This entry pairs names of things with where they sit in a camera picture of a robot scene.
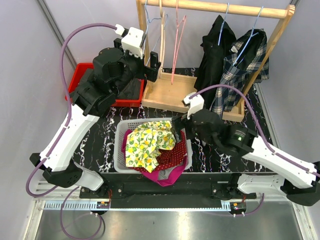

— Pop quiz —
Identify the blue hanger of black skirt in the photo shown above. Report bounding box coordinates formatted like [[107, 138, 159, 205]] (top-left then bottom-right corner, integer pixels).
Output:
[[217, 2, 230, 46]]

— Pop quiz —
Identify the wooden clothes rack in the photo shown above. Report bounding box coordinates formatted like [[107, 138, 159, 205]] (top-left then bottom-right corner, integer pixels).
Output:
[[136, 0, 296, 113]]

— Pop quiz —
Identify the magenta skirt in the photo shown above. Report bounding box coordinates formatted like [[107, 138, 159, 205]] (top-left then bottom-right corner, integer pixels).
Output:
[[122, 129, 188, 187]]

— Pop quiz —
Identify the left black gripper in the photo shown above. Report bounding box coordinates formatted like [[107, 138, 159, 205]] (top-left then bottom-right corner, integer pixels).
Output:
[[112, 38, 161, 96]]

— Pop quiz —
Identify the black skirt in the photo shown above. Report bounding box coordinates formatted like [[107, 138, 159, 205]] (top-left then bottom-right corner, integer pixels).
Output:
[[193, 14, 237, 111]]

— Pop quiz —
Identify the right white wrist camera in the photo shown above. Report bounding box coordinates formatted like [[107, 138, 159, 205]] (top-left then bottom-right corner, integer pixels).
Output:
[[182, 92, 205, 120]]

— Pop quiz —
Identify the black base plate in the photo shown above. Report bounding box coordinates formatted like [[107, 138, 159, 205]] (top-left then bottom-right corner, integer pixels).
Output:
[[48, 171, 279, 209]]

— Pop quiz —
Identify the red polka dot skirt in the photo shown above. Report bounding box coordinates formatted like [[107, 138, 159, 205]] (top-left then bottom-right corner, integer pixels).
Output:
[[134, 130, 188, 173]]

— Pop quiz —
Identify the light blue wire hanger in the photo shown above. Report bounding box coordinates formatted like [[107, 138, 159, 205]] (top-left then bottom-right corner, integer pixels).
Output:
[[143, 0, 169, 51]]

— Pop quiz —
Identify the lemon print skirt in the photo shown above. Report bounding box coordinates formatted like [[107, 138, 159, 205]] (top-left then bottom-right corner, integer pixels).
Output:
[[125, 120, 176, 173]]

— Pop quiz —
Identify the wooden hanger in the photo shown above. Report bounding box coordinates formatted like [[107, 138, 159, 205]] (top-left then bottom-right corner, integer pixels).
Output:
[[158, 0, 166, 79]]

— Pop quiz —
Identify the red plastic bin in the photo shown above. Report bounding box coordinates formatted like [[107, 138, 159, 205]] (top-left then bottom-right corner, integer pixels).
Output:
[[68, 62, 146, 108]]

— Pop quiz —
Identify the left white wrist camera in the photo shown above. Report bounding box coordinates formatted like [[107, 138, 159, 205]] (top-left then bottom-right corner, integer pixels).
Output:
[[115, 24, 146, 59]]

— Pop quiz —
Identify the white plastic basket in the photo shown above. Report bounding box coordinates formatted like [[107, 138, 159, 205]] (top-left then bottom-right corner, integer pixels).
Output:
[[113, 117, 193, 174]]

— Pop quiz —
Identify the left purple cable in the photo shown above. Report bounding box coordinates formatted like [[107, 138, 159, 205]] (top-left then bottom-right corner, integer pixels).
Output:
[[25, 22, 119, 238]]

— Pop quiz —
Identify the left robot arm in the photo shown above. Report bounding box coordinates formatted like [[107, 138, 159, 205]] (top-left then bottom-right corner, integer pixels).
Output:
[[29, 38, 161, 198]]

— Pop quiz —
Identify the blue hanger of plaid skirt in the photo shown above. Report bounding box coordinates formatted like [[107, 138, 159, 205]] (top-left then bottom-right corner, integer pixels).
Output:
[[232, 6, 264, 67]]

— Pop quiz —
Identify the plaid skirt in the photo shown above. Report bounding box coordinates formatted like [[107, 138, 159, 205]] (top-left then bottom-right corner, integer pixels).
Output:
[[209, 29, 269, 117]]

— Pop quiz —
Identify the pink wire hanger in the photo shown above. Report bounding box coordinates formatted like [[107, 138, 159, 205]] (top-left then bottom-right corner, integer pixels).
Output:
[[170, 0, 187, 85]]

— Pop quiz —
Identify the dark grey garment in bin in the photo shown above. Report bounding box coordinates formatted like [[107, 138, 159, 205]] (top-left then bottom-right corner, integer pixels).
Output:
[[117, 78, 144, 100]]

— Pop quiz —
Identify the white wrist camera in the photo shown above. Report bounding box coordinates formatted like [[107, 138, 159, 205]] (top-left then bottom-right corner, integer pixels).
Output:
[[115, 24, 146, 59], [182, 92, 205, 120]]

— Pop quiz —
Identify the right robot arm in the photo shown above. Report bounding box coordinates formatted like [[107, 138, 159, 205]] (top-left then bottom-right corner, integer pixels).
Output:
[[171, 109, 320, 207]]

